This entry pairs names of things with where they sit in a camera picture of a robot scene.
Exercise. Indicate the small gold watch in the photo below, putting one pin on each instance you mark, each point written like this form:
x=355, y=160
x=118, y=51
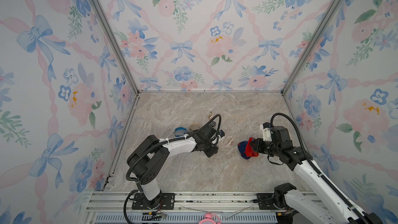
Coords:
x=211, y=115

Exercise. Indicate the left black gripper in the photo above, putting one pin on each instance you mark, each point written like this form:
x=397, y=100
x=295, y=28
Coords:
x=214, y=150

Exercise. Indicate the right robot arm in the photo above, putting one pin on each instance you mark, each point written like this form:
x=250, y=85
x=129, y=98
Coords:
x=337, y=209

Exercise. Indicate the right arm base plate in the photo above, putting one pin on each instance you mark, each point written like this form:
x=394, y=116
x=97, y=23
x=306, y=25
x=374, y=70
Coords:
x=272, y=201

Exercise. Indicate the red blue patterned cloth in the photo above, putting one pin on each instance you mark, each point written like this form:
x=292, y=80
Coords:
x=245, y=150

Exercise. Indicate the pink white watch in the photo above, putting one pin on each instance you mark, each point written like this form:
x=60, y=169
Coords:
x=228, y=141

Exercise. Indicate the blue strap watch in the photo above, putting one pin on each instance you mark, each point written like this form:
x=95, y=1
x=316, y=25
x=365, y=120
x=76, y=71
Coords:
x=180, y=131

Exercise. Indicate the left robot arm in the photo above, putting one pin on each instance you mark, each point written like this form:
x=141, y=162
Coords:
x=146, y=162

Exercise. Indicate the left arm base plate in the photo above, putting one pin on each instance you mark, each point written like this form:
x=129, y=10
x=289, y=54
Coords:
x=164, y=201

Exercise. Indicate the pink round object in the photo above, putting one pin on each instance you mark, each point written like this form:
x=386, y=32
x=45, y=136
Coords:
x=210, y=218

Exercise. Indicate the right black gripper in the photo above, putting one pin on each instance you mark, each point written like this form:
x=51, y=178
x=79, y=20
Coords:
x=257, y=147

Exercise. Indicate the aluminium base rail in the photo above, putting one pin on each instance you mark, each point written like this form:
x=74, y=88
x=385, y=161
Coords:
x=207, y=201

